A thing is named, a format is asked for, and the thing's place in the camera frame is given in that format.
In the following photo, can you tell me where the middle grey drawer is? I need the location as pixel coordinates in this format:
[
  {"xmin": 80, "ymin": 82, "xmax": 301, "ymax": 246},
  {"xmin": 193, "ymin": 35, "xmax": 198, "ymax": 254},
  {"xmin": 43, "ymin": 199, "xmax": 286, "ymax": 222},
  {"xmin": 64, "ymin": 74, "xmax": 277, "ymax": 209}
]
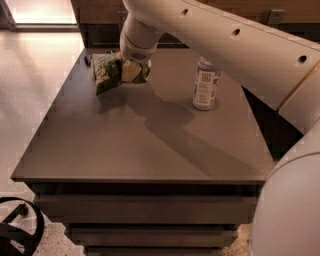
[{"xmin": 67, "ymin": 228, "xmax": 238, "ymax": 248}]

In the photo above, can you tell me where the green jalapeno chip bag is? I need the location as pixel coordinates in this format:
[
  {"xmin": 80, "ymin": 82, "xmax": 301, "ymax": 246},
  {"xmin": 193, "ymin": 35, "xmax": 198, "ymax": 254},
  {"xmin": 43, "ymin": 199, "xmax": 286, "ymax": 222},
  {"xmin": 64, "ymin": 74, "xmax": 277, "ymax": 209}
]
[{"xmin": 91, "ymin": 51, "xmax": 151, "ymax": 95}]

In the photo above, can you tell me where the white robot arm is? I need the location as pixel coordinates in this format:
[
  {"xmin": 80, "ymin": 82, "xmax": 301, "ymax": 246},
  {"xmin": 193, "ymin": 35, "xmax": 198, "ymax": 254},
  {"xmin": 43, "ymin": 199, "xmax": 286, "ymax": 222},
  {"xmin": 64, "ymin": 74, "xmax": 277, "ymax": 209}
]
[{"xmin": 120, "ymin": 0, "xmax": 320, "ymax": 256}]

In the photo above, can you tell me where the bottom grey drawer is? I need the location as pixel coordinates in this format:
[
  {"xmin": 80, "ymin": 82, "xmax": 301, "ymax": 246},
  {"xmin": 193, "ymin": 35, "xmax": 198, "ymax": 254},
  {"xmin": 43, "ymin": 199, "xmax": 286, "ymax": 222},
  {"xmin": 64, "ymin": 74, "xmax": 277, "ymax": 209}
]
[{"xmin": 85, "ymin": 247, "xmax": 223, "ymax": 256}]

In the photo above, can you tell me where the clear plastic water bottle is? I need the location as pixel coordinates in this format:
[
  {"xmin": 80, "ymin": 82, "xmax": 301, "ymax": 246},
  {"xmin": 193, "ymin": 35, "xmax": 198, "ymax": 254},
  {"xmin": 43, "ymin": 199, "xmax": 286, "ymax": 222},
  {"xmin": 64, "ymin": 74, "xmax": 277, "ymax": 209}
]
[{"xmin": 192, "ymin": 57, "xmax": 220, "ymax": 111}]

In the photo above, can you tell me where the grey drawer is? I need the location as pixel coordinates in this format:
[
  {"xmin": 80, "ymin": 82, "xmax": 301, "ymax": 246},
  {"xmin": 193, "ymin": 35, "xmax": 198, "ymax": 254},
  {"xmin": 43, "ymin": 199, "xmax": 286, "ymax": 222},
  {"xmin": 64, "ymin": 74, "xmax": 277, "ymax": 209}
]
[
  {"xmin": 67, "ymin": 228, "xmax": 238, "ymax": 248},
  {"xmin": 35, "ymin": 195, "xmax": 257, "ymax": 225},
  {"xmin": 85, "ymin": 247, "xmax": 223, "ymax": 256}
]

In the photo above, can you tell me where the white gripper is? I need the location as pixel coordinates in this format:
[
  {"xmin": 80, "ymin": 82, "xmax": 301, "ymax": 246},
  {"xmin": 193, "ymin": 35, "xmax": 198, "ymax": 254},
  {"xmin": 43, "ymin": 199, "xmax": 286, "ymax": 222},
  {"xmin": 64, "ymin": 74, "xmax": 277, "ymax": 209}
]
[{"xmin": 116, "ymin": 31, "xmax": 158, "ymax": 83}]

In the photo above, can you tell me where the right metal bracket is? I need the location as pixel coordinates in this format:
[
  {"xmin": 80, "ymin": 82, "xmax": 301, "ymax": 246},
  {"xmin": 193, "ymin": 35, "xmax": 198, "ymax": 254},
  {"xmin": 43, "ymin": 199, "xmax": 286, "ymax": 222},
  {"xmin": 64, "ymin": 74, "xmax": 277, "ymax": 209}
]
[{"xmin": 266, "ymin": 9, "xmax": 285, "ymax": 25}]

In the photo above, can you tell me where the dark rxbar chocolate bar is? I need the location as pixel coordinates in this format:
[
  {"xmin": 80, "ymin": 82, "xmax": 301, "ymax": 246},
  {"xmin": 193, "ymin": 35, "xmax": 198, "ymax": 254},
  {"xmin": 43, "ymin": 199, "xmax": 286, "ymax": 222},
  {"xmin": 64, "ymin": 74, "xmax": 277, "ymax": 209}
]
[{"xmin": 84, "ymin": 55, "xmax": 92, "ymax": 66}]

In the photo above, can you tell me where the top grey drawer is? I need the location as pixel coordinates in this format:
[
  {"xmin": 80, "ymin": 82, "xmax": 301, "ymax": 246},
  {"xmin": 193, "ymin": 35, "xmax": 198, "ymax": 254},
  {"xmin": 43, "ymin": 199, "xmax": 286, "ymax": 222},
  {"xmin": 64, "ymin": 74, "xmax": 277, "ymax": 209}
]
[{"xmin": 35, "ymin": 195, "xmax": 257, "ymax": 225}]

